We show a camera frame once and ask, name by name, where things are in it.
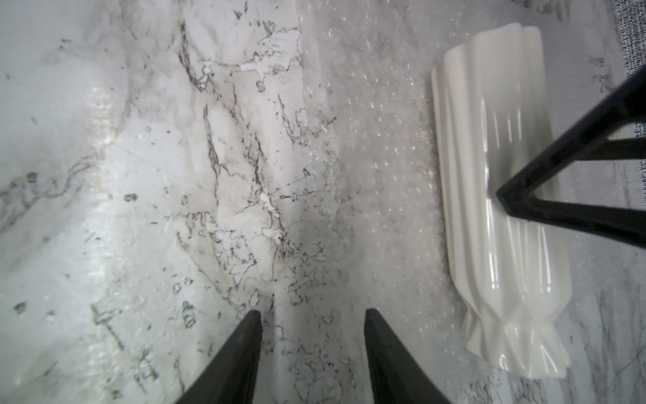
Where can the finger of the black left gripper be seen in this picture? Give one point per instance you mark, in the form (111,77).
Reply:
(578,158)

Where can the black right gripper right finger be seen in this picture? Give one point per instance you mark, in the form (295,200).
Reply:
(394,374)

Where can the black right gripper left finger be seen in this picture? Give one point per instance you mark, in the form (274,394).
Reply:
(231,376)

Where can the white ribbed vase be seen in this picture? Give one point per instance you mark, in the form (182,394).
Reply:
(491,117)

